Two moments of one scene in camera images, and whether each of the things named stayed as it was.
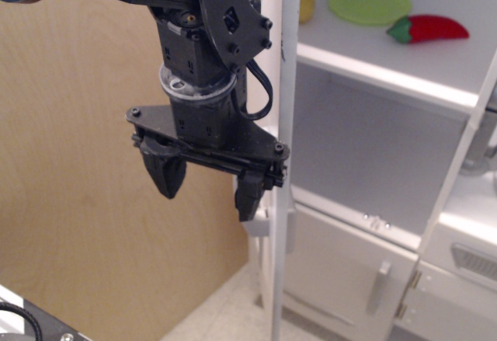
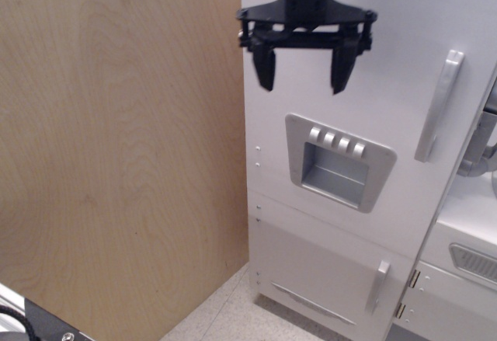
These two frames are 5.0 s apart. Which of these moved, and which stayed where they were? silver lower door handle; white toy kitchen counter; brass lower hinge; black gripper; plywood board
Moved: black gripper
Stayed: plywood board; brass lower hinge; silver lower door handle; white toy kitchen counter
